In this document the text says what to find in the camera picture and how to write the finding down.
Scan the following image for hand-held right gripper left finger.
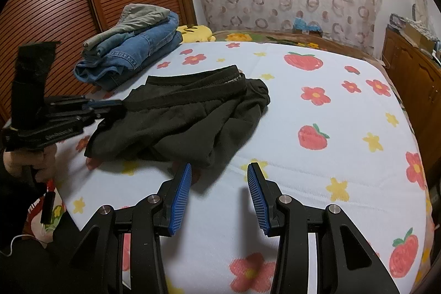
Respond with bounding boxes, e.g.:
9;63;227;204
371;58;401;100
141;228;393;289
67;162;192;294

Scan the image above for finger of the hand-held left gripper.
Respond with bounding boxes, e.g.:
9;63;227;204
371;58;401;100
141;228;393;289
47;96;125;111
47;109;127;128

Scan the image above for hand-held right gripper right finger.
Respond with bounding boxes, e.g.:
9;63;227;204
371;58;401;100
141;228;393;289
247;162;401;294

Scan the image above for grey-green folded pants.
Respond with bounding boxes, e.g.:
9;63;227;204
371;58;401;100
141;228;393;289
84;4;171;48

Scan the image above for person's left hand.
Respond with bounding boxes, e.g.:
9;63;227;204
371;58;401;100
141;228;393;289
3;144;58;183

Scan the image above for blue denim jeans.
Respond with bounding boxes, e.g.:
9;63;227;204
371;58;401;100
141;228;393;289
74;32;183;91

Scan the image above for white floral bed sheet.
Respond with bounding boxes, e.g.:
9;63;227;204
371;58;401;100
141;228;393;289
52;41;431;294

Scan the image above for faded light blue jeans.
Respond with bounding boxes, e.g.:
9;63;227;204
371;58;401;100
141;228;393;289
84;12;180;58

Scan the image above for red patterned mattress cover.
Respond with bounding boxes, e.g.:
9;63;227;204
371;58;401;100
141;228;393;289
22;177;74;239

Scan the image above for yellow plush pillow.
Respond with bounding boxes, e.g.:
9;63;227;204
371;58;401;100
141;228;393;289
176;25;216;44

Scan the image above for blue plastic bag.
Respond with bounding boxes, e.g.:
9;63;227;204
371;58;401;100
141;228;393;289
293;18;322;34

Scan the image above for wooden cabinet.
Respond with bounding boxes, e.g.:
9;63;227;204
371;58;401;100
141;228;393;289
381;27;441;184

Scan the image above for cardboard box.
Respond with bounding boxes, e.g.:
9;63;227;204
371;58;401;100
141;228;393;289
403;20;436;52

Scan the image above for black cable plug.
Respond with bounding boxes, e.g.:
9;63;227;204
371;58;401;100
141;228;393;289
41;189;57;225

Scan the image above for white cable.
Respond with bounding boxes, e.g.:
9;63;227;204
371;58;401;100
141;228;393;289
0;232;47;255

